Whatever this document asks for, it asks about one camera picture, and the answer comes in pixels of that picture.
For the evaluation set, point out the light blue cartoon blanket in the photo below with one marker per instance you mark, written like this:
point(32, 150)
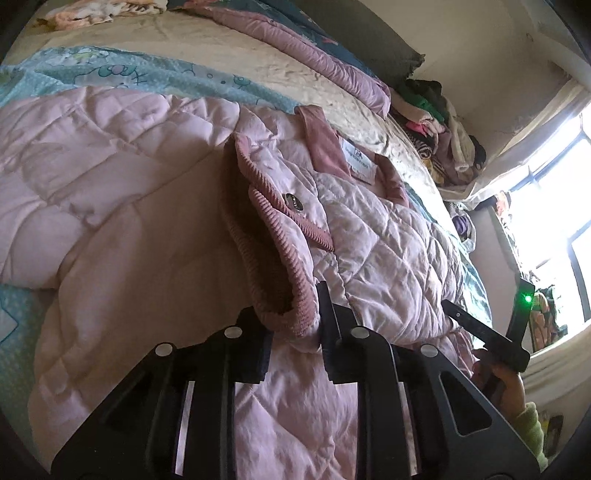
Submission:
point(138, 78)

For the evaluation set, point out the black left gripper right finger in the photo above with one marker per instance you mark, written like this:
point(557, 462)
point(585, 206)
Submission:
point(419, 416)

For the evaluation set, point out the window with dark frame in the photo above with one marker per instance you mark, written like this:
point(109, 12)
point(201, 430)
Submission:
point(550, 220)

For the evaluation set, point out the dark grey headboard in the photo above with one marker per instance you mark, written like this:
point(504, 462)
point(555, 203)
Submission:
point(367, 36)

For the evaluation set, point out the cream curtain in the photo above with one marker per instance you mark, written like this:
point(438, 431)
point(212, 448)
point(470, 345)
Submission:
point(502, 169)

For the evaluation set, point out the pile of mixed clothes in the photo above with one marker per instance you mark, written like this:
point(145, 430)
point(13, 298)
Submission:
point(452, 156)

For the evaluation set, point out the bag of clothes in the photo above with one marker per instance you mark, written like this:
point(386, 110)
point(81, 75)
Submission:
point(464, 225)

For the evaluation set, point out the right hand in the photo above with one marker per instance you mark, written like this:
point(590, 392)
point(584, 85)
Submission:
point(512, 401)

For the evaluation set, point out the beige bed sheet mattress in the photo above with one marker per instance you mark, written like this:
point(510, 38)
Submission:
point(203, 42)

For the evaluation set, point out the purple and teal floral quilt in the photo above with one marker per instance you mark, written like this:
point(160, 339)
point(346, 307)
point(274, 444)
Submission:
point(284, 26)

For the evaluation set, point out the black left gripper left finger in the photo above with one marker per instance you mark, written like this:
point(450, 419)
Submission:
point(173, 415)

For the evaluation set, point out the small pink white garment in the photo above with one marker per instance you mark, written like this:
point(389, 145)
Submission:
point(81, 14)

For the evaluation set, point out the pink quilted jacket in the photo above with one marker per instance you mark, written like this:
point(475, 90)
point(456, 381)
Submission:
point(184, 239)

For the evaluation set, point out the green sleeve forearm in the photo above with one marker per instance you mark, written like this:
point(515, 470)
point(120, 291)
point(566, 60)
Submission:
point(528, 426)

